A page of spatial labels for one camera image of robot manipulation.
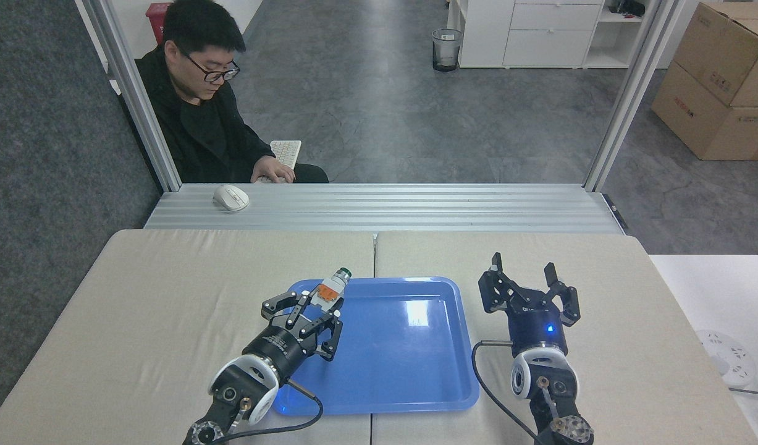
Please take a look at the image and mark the white computer mouse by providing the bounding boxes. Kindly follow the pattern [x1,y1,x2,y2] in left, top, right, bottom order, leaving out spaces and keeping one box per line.
[213,184,250,213]

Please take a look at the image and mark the person's left hand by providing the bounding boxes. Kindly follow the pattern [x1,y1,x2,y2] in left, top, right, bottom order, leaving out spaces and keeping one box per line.
[251,156,297,184]

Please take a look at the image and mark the aluminium profile rail bed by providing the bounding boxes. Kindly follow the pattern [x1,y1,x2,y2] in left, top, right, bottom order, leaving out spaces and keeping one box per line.
[144,183,627,235]

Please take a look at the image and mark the black rail end bracket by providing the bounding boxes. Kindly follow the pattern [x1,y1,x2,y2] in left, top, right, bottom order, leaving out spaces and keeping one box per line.
[602,193,629,231]

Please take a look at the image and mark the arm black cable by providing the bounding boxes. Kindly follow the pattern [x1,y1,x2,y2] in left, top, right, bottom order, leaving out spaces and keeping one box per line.
[471,339,543,445]
[211,378,324,445]

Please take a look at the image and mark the grey mesh waste bin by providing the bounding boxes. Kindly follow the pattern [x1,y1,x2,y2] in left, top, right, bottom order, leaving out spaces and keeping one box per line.
[432,28,463,72]

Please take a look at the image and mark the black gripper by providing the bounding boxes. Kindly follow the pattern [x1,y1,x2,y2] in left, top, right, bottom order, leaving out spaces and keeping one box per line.
[477,252,581,355]
[242,290,344,378]

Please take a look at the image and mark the white drawer unit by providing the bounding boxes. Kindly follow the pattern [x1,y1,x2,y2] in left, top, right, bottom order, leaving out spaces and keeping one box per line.
[502,0,605,69]

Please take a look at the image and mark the blue plastic tray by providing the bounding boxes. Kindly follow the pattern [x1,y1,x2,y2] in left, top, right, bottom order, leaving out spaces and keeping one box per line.
[269,276,481,417]

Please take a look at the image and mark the white keyboard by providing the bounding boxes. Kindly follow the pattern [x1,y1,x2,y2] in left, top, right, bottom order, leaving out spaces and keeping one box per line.
[255,140,303,184]

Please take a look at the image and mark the white side table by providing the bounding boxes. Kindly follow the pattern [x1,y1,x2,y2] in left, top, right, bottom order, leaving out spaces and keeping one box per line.
[649,254,758,445]

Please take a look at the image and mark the red fire extinguisher box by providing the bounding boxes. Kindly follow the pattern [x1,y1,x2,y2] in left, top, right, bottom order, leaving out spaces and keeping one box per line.
[145,2,173,46]

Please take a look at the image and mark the green-capped switch part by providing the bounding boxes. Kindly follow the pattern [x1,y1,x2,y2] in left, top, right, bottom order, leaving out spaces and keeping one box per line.
[309,267,353,312]

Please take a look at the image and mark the person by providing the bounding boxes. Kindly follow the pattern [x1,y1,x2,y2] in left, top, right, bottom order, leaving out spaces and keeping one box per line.
[135,0,330,184]

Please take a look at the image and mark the white shelf cabinet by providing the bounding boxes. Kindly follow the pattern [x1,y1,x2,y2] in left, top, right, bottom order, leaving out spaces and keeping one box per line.
[447,0,646,69]

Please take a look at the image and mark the aluminium frame post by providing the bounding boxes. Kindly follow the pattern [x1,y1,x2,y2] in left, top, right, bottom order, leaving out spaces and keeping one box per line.
[583,0,688,193]
[81,0,183,192]

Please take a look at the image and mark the small cardboard box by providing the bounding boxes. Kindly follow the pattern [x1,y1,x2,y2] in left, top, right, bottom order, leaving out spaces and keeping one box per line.
[672,2,758,109]

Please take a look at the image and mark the white round power socket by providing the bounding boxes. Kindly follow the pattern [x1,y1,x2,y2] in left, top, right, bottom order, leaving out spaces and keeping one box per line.
[694,329,758,397]

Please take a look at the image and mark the large cardboard box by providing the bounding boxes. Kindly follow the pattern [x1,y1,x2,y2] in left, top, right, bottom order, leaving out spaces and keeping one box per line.
[651,61,758,162]

